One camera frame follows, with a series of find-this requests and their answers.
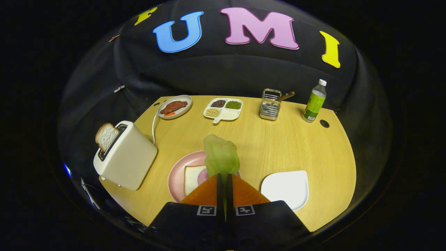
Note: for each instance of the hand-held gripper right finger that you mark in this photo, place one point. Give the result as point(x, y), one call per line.
point(230, 195)

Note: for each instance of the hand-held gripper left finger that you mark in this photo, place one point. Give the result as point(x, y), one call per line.
point(220, 195)

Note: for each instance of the green lettuce leaf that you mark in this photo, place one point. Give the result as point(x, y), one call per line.
point(221, 157)

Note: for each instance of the toast bread slice brown crust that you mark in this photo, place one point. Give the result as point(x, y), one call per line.
point(106, 136)

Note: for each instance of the white sandwich bread slice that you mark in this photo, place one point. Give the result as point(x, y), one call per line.
point(191, 179)

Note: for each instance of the round pink plate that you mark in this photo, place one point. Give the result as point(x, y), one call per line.
point(177, 177)

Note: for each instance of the white leaf-shaped plate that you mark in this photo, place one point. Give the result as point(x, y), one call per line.
point(285, 188)

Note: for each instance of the white divided bean dish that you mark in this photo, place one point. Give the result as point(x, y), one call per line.
point(228, 114)

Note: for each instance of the orange carrot slice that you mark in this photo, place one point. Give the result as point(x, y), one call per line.
point(169, 114)

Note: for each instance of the cream white toaster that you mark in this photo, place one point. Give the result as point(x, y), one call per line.
point(129, 160)

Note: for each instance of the round beige plate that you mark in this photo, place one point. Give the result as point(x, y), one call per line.
point(186, 101)

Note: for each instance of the brown meat steak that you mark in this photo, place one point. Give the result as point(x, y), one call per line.
point(173, 106)

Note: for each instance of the black backdrop cloth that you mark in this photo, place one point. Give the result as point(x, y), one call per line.
point(223, 73)

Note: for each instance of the green drink bottle white cap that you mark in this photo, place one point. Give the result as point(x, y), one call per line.
point(314, 103)

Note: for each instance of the silver cloth clip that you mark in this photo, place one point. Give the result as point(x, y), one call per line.
point(119, 89)

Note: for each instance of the pink cloth clip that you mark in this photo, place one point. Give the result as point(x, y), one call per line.
point(113, 37)

